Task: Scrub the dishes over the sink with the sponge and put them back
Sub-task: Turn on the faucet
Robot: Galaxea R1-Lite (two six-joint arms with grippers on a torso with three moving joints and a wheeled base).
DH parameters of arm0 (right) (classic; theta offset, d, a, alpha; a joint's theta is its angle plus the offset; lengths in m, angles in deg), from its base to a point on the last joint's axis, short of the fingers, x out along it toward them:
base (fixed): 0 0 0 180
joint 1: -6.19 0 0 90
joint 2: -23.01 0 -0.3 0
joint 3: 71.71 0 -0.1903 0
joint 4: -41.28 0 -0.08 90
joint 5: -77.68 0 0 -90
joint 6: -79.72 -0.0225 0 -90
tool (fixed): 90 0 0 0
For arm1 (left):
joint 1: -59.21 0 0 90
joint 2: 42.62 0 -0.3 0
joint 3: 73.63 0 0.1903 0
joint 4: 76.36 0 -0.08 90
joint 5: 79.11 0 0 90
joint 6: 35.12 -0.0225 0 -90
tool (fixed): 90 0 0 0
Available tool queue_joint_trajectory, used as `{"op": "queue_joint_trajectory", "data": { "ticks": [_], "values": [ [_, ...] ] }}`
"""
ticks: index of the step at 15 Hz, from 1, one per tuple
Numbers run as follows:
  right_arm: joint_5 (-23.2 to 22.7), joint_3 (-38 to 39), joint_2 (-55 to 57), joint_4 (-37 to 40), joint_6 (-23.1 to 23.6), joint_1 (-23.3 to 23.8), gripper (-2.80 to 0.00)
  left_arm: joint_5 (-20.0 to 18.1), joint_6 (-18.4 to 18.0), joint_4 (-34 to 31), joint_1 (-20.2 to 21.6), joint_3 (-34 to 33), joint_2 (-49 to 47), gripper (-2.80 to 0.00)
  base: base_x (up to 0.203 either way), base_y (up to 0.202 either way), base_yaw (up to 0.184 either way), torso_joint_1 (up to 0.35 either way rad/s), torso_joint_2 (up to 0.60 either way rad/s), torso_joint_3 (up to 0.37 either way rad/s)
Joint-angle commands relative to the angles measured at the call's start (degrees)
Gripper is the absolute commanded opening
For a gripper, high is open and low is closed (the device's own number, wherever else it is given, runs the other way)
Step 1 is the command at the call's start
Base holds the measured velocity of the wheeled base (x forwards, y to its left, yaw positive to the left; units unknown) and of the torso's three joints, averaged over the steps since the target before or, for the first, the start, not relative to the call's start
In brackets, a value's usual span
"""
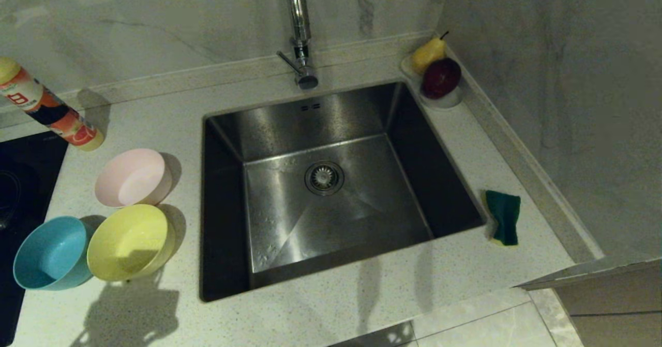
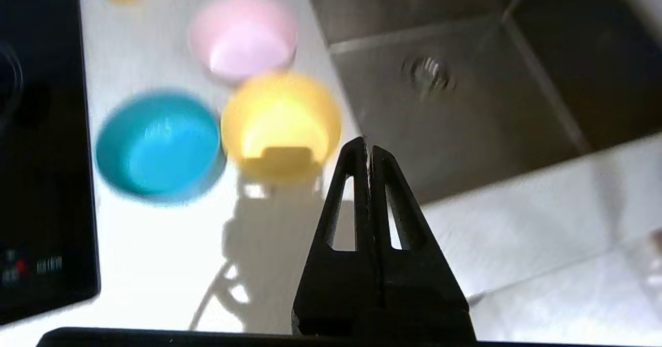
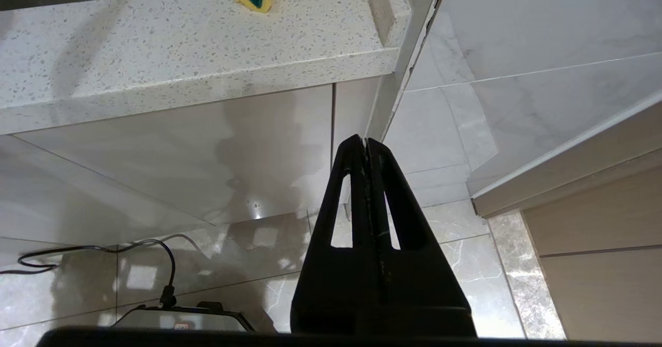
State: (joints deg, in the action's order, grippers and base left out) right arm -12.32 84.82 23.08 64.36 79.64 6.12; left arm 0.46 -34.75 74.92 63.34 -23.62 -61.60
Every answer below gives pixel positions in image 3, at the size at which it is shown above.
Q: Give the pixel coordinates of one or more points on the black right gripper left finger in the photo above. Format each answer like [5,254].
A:
[315,295]

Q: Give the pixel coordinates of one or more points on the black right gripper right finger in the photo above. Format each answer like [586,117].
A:
[429,295]

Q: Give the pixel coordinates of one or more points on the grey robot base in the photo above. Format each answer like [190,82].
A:
[155,321]

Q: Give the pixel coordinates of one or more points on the beige wooden cabinet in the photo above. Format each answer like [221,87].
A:
[595,233]

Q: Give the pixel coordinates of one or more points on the white counter cabinet front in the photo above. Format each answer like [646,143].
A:
[181,155]

